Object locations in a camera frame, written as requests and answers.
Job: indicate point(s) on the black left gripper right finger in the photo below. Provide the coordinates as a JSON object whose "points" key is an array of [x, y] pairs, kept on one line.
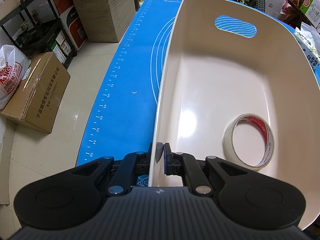
{"points": [[188, 168]]}

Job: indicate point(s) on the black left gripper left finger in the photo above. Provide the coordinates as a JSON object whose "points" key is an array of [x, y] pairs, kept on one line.
{"points": [[132, 171]]}

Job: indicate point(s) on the white masking tape roll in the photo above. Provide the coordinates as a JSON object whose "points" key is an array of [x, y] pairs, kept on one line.
{"points": [[263, 127]]}

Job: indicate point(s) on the beige plastic storage bin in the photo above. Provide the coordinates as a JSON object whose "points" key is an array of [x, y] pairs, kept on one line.
{"points": [[224, 60]]}

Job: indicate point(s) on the blue silicone baking mat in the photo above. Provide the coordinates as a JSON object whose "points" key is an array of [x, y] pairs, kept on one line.
{"points": [[123, 116]]}

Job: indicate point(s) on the brown cardboard box on floor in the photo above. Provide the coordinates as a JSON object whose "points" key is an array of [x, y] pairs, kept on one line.
{"points": [[36, 100]]}

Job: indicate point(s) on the large wrapped cardboard box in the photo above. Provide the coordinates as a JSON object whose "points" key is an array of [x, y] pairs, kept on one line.
{"points": [[105, 21]]}

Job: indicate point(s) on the white red plastic bag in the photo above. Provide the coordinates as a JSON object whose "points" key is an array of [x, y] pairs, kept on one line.
{"points": [[14, 64]]}

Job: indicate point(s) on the black metal shelf rack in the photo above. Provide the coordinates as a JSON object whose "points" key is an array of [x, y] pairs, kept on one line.
{"points": [[34, 27]]}

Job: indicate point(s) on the white tissue pack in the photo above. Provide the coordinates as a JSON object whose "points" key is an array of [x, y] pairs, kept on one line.
{"points": [[308, 38]]}

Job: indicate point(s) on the red white appliance box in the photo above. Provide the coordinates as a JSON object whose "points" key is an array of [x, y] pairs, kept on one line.
{"points": [[71, 22]]}

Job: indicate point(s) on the green white carton box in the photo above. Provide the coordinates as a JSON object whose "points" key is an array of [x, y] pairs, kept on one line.
{"points": [[311, 9]]}

